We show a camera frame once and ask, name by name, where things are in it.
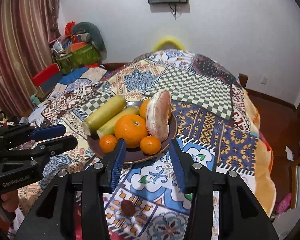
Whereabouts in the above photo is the large orange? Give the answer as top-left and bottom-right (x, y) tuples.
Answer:
(114, 114), (148, 148)

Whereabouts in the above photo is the dark purple round plate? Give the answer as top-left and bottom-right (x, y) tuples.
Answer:
(82, 114), (177, 164)

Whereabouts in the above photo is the patchwork patterned tablecloth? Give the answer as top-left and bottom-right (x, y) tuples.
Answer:
(19, 49), (257, 239)

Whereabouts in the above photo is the yellow fuzzy chair back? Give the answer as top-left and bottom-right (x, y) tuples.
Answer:
(152, 36), (185, 52)

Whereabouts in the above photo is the grey plush toy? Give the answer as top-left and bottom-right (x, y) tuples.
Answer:
(71, 22), (106, 53)

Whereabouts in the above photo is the small hidden tangerine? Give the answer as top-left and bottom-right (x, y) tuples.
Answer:
(140, 136), (161, 155)

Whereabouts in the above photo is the peeled pomelo segment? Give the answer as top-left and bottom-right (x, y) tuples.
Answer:
(146, 89), (171, 141)

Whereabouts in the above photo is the medium orange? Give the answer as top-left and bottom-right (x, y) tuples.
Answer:
(139, 98), (171, 121)

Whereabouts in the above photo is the green fabric box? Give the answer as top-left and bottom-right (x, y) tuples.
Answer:
(56, 44), (101, 75)

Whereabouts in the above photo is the white wall socket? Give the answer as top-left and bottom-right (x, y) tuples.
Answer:
(261, 76), (268, 85)

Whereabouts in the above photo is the red and blue box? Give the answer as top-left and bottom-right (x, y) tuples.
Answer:
(31, 63), (63, 94)

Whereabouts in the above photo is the long yellow sugarcane piece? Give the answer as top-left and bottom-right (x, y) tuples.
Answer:
(82, 95), (126, 135)

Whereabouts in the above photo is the person's hand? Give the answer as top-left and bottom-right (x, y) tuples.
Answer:
(0, 190), (19, 212)

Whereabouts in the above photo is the striped brown curtain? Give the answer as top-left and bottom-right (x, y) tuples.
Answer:
(0, 0), (60, 117)

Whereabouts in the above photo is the dark red date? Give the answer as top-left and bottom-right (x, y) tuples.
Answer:
(121, 199), (135, 217)

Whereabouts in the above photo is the short yellow sugarcane piece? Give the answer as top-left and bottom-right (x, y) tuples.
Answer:
(96, 106), (140, 139)

